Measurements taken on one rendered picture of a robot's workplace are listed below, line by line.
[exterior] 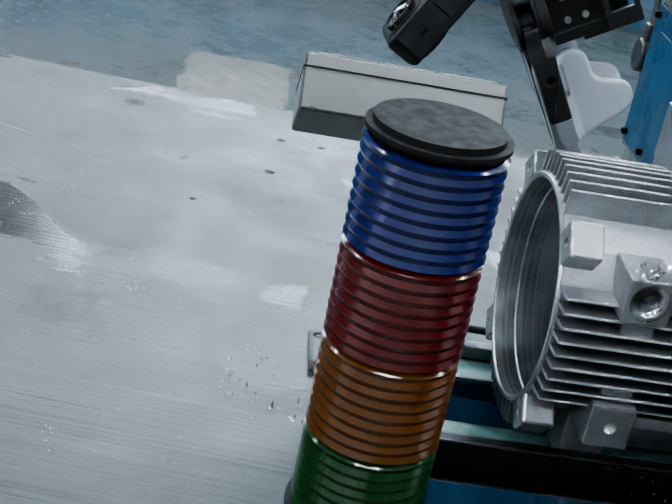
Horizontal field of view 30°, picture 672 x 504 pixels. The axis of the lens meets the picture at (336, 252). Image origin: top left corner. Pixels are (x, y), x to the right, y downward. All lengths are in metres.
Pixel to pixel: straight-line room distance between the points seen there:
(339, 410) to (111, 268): 0.75
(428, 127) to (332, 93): 0.55
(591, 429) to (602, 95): 0.22
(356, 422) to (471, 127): 0.13
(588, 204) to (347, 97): 0.29
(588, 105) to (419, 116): 0.38
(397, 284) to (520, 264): 0.46
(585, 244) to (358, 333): 0.30
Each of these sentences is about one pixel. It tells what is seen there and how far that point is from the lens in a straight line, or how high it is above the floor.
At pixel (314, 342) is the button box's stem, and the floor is 0.81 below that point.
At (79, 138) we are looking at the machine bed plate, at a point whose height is 0.80.
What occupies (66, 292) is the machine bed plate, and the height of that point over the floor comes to 0.80.
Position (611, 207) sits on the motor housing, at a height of 1.10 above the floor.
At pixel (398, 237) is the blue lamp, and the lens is 0.48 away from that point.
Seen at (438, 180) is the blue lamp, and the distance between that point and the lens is 0.47.
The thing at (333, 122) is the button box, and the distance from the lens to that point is 1.05.
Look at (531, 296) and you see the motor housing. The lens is 0.95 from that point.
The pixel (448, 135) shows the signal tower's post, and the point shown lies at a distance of 0.48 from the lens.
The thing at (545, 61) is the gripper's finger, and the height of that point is 1.17.
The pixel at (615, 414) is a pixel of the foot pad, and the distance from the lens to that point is 0.82.
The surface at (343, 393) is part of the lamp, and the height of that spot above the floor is 1.10.
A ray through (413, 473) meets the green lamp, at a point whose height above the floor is 1.07.
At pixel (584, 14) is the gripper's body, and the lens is 0.85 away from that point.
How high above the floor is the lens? 1.37
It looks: 25 degrees down
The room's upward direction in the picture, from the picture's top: 11 degrees clockwise
